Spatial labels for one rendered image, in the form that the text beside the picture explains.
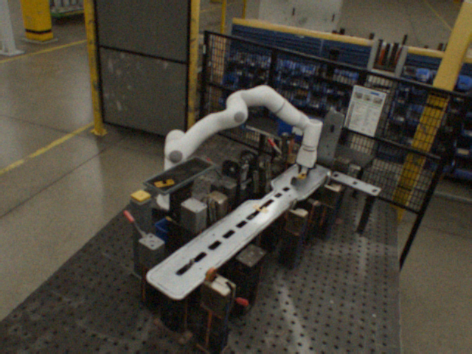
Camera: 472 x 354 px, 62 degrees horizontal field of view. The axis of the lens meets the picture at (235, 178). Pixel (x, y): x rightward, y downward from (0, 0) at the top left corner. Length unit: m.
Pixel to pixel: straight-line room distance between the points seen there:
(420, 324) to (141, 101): 3.42
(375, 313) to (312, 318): 0.32
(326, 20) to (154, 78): 4.94
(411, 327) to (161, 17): 3.43
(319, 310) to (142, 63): 3.28
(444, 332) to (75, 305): 2.40
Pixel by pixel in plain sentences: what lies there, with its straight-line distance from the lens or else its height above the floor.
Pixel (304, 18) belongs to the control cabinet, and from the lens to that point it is 8.69.
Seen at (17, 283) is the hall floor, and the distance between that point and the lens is 3.16.
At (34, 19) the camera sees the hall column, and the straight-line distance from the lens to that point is 9.38.
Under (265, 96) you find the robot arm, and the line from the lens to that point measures 2.05.
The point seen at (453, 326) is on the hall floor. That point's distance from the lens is 3.32.
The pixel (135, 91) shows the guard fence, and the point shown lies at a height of 0.63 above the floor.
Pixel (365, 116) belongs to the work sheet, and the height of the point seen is 1.27.
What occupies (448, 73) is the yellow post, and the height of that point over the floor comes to 1.63.
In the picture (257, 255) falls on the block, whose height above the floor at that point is 1.03.
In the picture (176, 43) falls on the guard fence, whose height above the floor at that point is 1.23.
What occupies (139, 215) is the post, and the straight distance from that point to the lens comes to 1.77.
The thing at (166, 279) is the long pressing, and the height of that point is 1.00.
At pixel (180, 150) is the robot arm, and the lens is 2.08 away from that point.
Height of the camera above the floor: 2.13
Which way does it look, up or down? 30 degrees down
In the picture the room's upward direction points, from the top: 7 degrees clockwise
